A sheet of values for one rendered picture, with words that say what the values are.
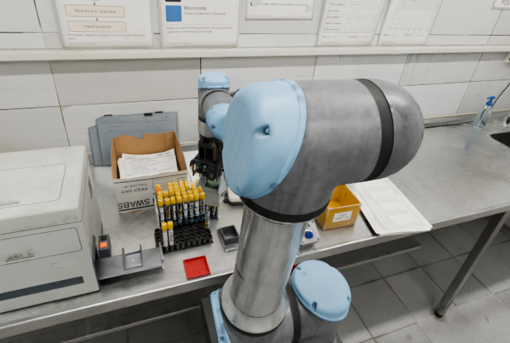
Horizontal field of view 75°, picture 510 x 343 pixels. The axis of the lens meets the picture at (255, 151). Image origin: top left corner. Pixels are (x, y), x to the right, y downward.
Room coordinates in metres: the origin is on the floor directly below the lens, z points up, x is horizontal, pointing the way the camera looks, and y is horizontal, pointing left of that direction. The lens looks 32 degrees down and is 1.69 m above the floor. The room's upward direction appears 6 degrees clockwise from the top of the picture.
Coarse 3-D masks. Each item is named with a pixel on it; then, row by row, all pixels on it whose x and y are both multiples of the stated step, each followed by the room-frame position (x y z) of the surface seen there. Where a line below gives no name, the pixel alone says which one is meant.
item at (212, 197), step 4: (208, 188) 0.75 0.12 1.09; (208, 192) 0.75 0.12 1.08; (212, 192) 0.75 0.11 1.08; (216, 192) 0.75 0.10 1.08; (208, 196) 0.75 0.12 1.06; (212, 196) 0.75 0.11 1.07; (216, 196) 0.75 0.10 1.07; (220, 196) 0.75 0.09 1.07; (208, 200) 0.75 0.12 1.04; (212, 200) 0.75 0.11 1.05; (216, 200) 0.74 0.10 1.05; (220, 200) 0.75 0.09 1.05; (208, 204) 0.75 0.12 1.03; (212, 204) 0.75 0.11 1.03; (216, 204) 0.74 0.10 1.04; (220, 204) 0.75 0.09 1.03
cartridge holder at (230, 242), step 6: (222, 228) 0.78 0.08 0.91; (228, 228) 0.79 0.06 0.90; (234, 228) 0.79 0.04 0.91; (222, 234) 0.75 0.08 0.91; (228, 234) 0.77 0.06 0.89; (234, 234) 0.78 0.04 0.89; (222, 240) 0.75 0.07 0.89; (228, 240) 0.74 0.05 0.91; (234, 240) 0.74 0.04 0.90; (228, 246) 0.73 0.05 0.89; (234, 246) 0.73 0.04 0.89
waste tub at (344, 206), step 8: (344, 184) 1.00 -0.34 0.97; (336, 192) 1.01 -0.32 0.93; (344, 192) 0.99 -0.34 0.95; (336, 200) 1.01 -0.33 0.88; (344, 200) 0.97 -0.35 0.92; (352, 200) 0.94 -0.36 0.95; (328, 208) 0.85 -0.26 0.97; (336, 208) 0.86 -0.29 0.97; (344, 208) 0.87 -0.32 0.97; (352, 208) 0.88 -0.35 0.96; (320, 216) 0.88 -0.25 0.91; (328, 216) 0.85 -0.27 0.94; (336, 216) 0.86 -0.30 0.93; (344, 216) 0.87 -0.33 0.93; (352, 216) 0.89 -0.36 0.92; (320, 224) 0.87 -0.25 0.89; (328, 224) 0.85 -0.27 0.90; (336, 224) 0.87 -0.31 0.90; (344, 224) 0.88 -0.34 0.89; (352, 224) 0.89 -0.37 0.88
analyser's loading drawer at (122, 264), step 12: (132, 252) 0.64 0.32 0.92; (144, 252) 0.65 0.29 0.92; (156, 252) 0.65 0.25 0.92; (96, 264) 0.59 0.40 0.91; (108, 264) 0.60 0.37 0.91; (120, 264) 0.60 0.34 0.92; (132, 264) 0.60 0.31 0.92; (144, 264) 0.61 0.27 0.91; (156, 264) 0.61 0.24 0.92; (108, 276) 0.56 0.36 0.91
